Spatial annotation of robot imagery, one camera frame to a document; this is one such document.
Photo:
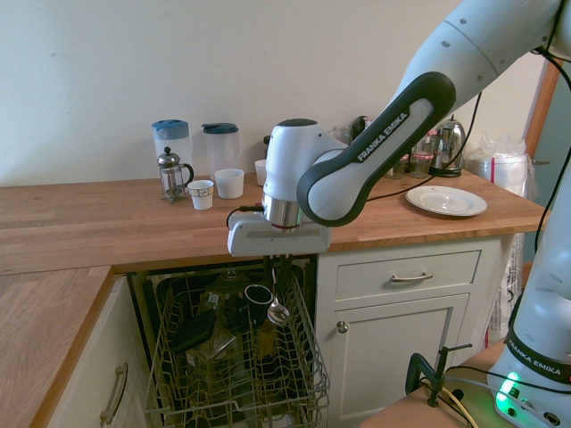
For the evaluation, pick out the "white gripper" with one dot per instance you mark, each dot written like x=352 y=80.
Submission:
x=276 y=241

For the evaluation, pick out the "silver metal spoon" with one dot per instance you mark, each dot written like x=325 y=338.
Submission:
x=278 y=315

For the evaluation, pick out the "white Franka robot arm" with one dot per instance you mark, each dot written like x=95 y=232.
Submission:
x=379 y=142

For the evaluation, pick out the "built-in dishwasher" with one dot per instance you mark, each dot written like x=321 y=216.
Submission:
x=143 y=290

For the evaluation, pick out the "black mug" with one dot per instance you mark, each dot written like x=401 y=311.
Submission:
x=258 y=299

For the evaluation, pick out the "round metal door knob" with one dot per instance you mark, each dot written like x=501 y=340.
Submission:
x=342 y=327

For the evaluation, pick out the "small white cup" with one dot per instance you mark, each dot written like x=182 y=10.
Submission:
x=260 y=173

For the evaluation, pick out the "wide white cup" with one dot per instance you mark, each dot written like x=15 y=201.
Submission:
x=229 y=183

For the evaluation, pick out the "patterned paper cup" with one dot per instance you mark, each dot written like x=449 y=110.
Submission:
x=201 y=196

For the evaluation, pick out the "black baking tray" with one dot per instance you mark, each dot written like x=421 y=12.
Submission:
x=196 y=332

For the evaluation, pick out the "white cabinet drawer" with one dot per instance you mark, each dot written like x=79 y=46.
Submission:
x=406 y=276

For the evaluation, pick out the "plastic pitcher dark blue lid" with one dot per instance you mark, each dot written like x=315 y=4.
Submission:
x=221 y=147

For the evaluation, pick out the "glass French press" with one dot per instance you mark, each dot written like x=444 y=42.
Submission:
x=171 y=176

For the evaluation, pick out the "white cabinet door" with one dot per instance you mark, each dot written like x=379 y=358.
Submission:
x=392 y=348

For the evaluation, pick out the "clear glass jar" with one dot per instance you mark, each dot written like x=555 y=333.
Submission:
x=341 y=134

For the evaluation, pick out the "glass jar red lid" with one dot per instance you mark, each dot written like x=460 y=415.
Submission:
x=423 y=165
x=396 y=169

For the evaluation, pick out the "plastic pitcher light blue lid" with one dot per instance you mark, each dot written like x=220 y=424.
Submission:
x=171 y=138

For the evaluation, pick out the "white dinner plate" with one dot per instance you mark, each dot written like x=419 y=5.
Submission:
x=446 y=201

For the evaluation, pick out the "black metal clamp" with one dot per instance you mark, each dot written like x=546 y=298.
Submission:
x=432 y=374

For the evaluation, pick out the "wooden robot mounting board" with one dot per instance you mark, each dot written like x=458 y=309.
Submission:
x=424 y=412

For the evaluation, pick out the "chrome electric kettle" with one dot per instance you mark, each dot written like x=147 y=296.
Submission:
x=449 y=147

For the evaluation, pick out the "printed plastic bag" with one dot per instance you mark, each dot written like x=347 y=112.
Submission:
x=506 y=294

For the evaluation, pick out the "clear bag of plates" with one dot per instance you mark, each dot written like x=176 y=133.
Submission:
x=502 y=165

